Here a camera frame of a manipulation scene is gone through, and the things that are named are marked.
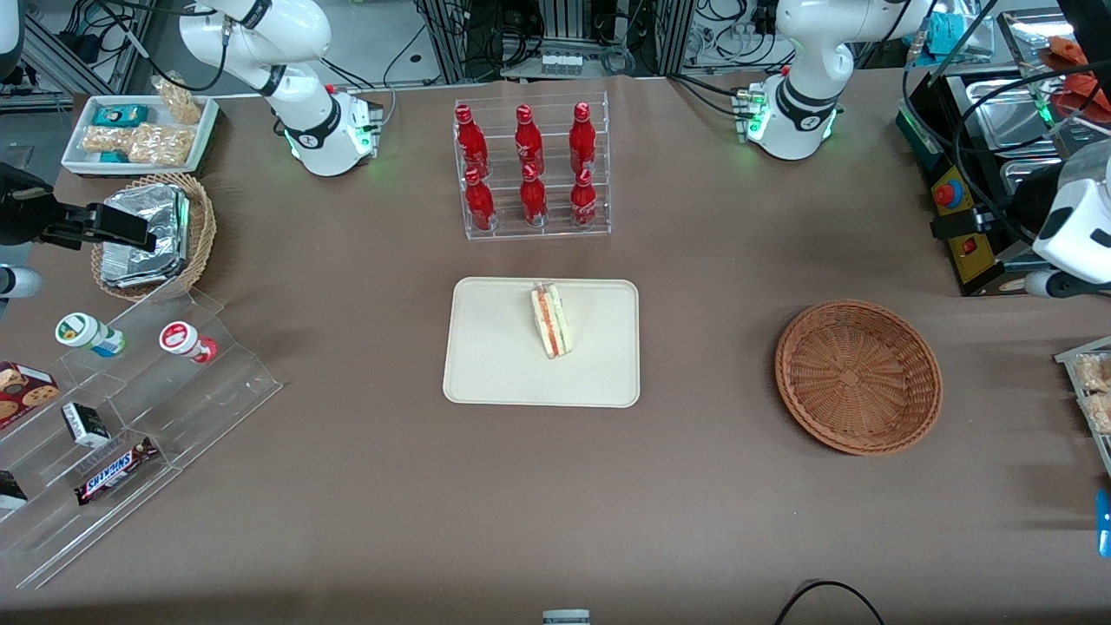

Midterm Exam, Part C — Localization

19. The plastic sandwich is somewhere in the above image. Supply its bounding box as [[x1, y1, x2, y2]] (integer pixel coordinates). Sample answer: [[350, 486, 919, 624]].
[[529, 280, 575, 360]]

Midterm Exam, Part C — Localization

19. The orange red food packet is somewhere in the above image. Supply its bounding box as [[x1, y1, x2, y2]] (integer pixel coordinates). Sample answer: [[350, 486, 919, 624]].
[[1053, 73, 1111, 124], [1044, 35, 1091, 72]]

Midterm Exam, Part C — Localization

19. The small black white box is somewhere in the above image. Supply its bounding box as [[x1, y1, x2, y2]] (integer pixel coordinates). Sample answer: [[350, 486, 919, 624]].
[[61, 401, 112, 450]]

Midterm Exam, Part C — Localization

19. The brown round wicker basket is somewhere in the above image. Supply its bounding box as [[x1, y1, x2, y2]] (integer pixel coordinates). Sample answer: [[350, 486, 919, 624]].
[[775, 299, 943, 457]]

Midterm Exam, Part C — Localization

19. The red lid yogurt cup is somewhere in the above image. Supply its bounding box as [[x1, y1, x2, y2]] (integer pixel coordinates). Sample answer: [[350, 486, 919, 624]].
[[159, 320, 219, 365]]

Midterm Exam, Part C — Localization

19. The black floor cable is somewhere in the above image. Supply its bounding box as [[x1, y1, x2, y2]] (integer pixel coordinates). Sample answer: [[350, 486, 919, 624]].
[[774, 580, 885, 625]]

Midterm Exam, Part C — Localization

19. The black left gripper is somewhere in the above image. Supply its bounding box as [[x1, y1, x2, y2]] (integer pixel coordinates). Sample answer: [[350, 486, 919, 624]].
[[930, 162, 1067, 251]]

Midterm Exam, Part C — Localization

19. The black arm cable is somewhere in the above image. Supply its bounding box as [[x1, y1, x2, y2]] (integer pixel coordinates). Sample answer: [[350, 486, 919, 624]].
[[901, 0, 1111, 244]]

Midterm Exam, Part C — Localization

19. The snickers chocolate bar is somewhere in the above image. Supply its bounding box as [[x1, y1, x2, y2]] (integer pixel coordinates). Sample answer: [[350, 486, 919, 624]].
[[74, 436, 161, 507]]

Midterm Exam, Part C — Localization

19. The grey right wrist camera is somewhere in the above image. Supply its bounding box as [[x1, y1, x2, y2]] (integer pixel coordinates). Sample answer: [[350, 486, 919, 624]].
[[0, 265, 44, 301]]

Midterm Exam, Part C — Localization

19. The clear bag of puffed snack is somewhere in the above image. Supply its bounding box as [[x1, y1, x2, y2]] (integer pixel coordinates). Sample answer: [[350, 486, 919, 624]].
[[154, 73, 203, 125], [128, 122, 194, 167], [82, 126, 136, 156]]

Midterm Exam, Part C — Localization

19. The wicker basket with foil packs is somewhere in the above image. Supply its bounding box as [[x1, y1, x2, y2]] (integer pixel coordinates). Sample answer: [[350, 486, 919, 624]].
[[90, 172, 217, 303]]

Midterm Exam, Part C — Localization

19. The beige rectangular tray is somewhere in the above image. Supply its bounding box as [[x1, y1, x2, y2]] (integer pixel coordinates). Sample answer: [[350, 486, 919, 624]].
[[443, 277, 641, 408]]

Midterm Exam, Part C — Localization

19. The clear acrylic stepped shelf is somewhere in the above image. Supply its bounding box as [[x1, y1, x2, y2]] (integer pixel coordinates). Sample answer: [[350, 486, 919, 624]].
[[0, 278, 284, 591]]

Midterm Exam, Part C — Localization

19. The foil wrapped package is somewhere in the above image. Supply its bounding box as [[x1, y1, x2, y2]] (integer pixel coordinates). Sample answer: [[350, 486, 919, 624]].
[[101, 183, 191, 290]]

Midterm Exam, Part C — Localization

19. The clear acrylic bottle rack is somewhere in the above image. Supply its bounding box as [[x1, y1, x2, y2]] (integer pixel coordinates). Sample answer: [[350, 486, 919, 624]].
[[453, 91, 612, 241]]

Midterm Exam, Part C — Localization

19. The glass food display case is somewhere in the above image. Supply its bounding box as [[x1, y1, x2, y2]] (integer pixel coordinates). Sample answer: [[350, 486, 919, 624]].
[[962, 7, 1111, 298]]

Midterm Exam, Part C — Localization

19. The red cola bottle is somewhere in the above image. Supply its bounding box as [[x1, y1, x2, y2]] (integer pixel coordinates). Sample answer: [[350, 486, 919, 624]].
[[514, 104, 544, 173], [519, 164, 549, 228], [464, 168, 497, 232], [570, 168, 599, 228], [455, 104, 489, 174], [569, 102, 597, 173]]

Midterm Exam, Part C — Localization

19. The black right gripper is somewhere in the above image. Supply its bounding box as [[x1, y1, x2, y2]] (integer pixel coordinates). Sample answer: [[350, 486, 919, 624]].
[[0, 165, 158, 253]]

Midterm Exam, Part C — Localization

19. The red cookie box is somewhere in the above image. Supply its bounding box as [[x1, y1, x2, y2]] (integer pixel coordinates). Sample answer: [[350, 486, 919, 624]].
[[0, 360, 61, 431]]

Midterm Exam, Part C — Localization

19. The green lid yogurt cup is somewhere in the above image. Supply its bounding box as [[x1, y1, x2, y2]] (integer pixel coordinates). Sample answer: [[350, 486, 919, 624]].
[[55, 312, 126, 359]]

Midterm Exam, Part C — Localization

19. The white snack tray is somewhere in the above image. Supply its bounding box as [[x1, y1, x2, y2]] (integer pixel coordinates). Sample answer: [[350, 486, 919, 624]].
[[61, 94, 220, 177]]

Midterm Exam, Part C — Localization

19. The yellow emergency stop control box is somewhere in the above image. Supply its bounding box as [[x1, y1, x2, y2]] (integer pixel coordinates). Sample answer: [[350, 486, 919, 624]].
[[896, 74, 1013, 299]]

